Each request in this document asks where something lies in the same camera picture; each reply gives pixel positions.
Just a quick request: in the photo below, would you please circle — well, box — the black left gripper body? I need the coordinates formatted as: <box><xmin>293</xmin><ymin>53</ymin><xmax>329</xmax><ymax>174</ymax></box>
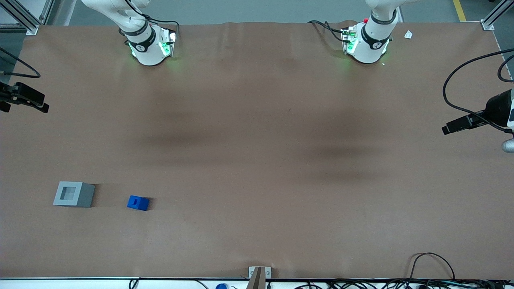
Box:
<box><xmin>485</xmin><ymin>89</ymin><xmax>513</xmax><ymax>128</ymax></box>

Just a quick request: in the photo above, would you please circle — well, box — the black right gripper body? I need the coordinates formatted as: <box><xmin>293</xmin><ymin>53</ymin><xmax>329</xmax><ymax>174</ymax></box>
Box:
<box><xmin>0</xmin><ymin>81</ymin><xmax>15</xmax><ymax>113</ymax></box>

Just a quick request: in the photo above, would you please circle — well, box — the small blue plastic part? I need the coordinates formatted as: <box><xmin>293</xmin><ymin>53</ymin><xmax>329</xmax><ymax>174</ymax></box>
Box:
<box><xmin>127</xmin><ymin>195</ymin><xmax>150</xmax><ymax>212</ymax></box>

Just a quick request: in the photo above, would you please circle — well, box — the gray square base block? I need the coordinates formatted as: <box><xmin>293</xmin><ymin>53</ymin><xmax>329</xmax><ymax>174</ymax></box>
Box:
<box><xmin>53</xmin><ymin>181</ymin><xmax>96</xmax><ymax>208</ymax></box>

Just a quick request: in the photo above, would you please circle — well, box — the brown table mat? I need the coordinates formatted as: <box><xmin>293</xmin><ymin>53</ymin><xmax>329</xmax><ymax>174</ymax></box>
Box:
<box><xmin>0</xmin><ymin>20</ymin><xmax>514</xmax><ymax>280</ymax></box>

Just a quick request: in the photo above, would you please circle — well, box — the long black wrist cable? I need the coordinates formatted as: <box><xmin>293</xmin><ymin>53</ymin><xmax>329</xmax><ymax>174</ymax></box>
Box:
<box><xmin>443</xmin><ymin>49</ymin><xmax>514</xmax><ymax>134</ymax></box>

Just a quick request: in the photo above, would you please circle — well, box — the short black cable loop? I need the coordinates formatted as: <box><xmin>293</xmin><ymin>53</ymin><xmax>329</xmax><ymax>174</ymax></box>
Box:
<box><xmin>497</xmin><ymin>54</ymin><xmax>514</xmax><ymax>83</ymax></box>

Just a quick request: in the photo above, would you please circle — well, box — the aluminium frame post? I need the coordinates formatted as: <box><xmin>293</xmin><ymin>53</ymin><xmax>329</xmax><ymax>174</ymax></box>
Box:
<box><xmin>481</xmin><ymin>0</ymin><xmax>514</xmax><ymax>31</ymax></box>
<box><xmin>0</xmin><ymin>0</ymin><xmax>55</xmax><ymax>36</ymax></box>

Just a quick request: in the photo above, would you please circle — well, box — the black looped cable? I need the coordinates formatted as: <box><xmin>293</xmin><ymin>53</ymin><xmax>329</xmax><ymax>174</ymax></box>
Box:
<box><xmin>408</xmin><ymin>252</ymin><xmax>456</xmax><ymax>281</ymax></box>

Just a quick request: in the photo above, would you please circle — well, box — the black base cable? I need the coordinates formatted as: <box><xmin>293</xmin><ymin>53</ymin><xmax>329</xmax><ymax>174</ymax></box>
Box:
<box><xmin>120</xmin><ymin>0</ymin><xmax>180</xmax><ymax>43</ymax></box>
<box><xmin>308</xmin><ymin>20</ymin><xmax>347</xmax><ymax>43</ymax></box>

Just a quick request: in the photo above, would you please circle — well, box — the black cable bundle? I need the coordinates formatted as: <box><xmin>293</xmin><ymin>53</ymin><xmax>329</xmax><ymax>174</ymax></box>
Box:
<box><xmin>295</xmin><ymin>278</ymin><xmax>514</xmax><ymax>289</ymax></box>

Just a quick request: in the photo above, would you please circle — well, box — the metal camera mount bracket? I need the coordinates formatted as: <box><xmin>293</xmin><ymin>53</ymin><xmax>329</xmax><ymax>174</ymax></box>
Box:
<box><xmin>246</xmin><ymin>266</ymin><xmax>272</xmax><ymax>289</ymax></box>

